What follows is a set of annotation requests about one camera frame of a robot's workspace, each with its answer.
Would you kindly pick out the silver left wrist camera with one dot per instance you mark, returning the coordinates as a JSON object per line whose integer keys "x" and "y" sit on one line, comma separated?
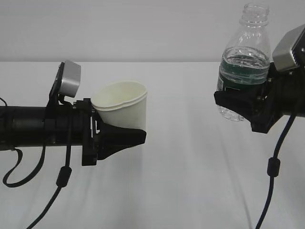
{"x": 67, "y": 81}

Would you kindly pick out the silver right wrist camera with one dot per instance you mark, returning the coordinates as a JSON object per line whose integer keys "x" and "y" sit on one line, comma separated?
{"x": 289, "y": 53}

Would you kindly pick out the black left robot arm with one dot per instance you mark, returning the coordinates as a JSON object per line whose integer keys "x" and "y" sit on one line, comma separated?
{"x": 57, "y": 125}

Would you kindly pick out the white paper cup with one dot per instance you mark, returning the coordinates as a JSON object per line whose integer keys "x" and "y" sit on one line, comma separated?
{"x": 122, "y": 104}

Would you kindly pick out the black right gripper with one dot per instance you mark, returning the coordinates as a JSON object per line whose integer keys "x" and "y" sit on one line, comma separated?
{"x": 283, "y": 94}

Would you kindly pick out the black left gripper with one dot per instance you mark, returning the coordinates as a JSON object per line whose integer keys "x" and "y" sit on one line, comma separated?
{"x": 110, "y": 139}

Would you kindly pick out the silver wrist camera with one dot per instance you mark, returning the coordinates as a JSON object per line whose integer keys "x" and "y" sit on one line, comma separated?
{"x": 289, "y": 53}
{"x": 67, "y": 81}

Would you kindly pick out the clear water bottle green label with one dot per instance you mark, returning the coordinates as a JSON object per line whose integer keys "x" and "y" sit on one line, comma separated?
{"x": 246, "y": 58}

